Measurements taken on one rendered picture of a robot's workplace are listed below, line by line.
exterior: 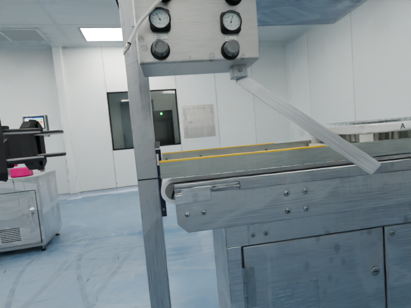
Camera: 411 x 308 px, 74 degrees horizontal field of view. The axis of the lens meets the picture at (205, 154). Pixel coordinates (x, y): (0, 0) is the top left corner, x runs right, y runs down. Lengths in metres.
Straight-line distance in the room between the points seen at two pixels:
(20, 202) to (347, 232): 2.92
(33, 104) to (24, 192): 3.18
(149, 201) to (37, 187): 2.38
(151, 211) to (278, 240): 0.38
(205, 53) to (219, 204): 0.29
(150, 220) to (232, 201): 0.35
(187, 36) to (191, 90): 5.42
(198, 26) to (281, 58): 6.26
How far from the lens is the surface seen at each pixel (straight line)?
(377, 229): 0.79
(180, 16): 0.53
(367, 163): 0.53
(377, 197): 0.70
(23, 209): 3.22
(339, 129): 0.76
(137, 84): 0.83
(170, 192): 0.54
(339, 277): 0.77
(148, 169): 0.82
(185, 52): 0.51
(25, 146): 0.78
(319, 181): 0.62
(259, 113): 6.31
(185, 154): 0.80
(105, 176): 5.85
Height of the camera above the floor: 1.02
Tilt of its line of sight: 4 degrees down
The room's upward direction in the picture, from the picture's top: 5 degrees counter-clockwise
